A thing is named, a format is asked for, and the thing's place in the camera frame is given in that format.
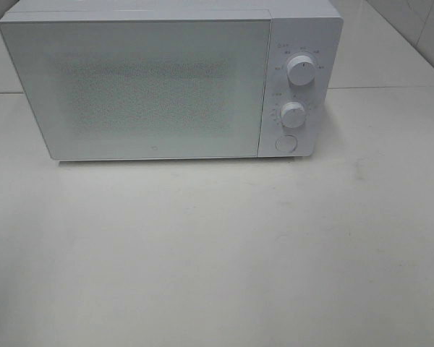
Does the white microwave door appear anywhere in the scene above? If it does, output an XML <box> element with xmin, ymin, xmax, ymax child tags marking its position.
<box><xmin>0</xmin><ymin>20</ymin><xmax>270</xmax><ymax>160</ymax></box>

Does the round white door button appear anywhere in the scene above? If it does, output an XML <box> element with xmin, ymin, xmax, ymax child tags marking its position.
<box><xmin>276</xmin><ymin>135</ymin><xmax>297</xmax><ymax>153</ymax></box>

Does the white microwave oven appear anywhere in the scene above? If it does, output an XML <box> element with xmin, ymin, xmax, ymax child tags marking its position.
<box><xmin>0</xmin><ymin>1</ymin><xmax>344</xmax><ymax>160</ymax></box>

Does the white microwave knob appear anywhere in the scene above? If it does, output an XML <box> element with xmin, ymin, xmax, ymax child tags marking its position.
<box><xmin>281</xmin><ymin>102</ymin><xmax>307</xmax><ymax>129</ymax></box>
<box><xmin>286</xmin><ymin>53</ymin><xmax>316</xmax><ymax>86</ymax></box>

